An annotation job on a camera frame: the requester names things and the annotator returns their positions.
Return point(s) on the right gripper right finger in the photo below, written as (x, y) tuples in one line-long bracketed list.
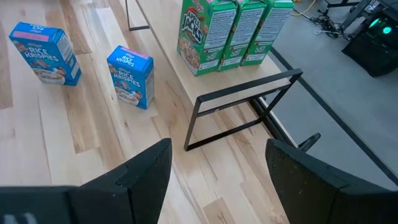
[(317, 193)]

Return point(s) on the black computer with green lights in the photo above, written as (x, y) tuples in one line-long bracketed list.
[(373, 46)]

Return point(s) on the wooden shelf black metal frame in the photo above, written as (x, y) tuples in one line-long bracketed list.
[(224, 81)]

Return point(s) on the black aluminium table frame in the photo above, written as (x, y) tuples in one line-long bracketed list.
[(280, 133)]

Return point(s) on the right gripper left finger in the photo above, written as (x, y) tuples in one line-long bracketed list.
[(130, 193)]

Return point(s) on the green Apple Jacks cereal box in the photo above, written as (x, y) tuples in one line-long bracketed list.
[(273, 28), (245, 34), (202, 37)]

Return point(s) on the black metal stand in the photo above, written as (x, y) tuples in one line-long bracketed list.
[(356, 11)]

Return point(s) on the blue Rice Krispies cereal box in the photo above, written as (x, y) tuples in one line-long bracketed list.
[(43, 53), (130, 74)]

